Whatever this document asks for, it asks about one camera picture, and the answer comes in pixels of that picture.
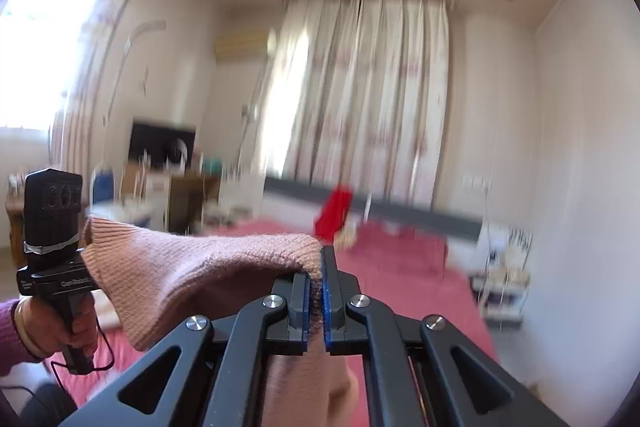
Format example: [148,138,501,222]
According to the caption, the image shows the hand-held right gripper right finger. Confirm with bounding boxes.
[320,246,571,427]

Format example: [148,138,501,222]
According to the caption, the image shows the person's left forearm purple sleeve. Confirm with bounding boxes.
[0,299,32,376]

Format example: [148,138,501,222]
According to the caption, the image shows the person's left hand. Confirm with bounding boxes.
[29,294,99,358]

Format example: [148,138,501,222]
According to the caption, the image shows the pale pink knit sweater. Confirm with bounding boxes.
[80,215,360,427]

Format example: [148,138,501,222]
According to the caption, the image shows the wooden shelf unit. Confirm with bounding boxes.
[122,164,221,234]

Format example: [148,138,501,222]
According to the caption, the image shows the pink red bed blanket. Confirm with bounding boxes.
[47,219,501,427]

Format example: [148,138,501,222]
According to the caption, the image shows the wall air conditioner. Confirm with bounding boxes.
[215,32,271,63]

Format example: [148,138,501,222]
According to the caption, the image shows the white wire bedside rack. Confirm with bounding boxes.
[471,226,534,329]

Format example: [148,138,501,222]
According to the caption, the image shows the beige plush toy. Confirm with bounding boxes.
[334,228,359,252]

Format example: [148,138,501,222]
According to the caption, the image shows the black cable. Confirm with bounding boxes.
[49,324,114,403]

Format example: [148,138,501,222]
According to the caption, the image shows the grey bed headboard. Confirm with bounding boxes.
[264,176,483,242]

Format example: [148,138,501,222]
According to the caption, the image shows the red plush toy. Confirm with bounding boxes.
[314,188,354,240]

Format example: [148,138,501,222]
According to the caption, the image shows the black television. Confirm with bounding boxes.
[129,121,197,170]

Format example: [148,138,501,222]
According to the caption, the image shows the bright window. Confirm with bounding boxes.
[0,0,97,131]

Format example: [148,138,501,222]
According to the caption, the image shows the person's dark trousers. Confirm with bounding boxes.
[0,381,78,427]

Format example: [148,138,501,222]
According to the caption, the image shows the wooden bangle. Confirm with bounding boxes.
[13,299,47,358]

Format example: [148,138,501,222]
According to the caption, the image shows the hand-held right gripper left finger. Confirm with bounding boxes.
[60,272,313,427]

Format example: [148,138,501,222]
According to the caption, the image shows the white patterned side curtain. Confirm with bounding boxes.
[50,0,149,158]

